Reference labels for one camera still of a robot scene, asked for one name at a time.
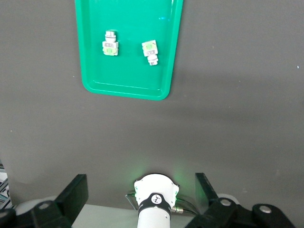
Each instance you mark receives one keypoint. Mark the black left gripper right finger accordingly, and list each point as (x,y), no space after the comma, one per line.
(225,216)

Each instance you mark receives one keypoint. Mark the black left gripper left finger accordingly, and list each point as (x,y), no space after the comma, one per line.
(47,216)

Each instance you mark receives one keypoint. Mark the green push button switch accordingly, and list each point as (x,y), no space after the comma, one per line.
(110,44)
(150,52)

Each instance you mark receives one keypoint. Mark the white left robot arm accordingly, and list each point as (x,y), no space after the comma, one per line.
(154,190)

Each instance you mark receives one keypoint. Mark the dark grey table cover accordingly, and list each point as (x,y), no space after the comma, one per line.
(237,118)

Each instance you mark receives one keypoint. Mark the green plastic tray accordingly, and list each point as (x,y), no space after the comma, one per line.
(133,71)

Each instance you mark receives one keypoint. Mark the aluminium frame profile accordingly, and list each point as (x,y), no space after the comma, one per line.
(3,190)

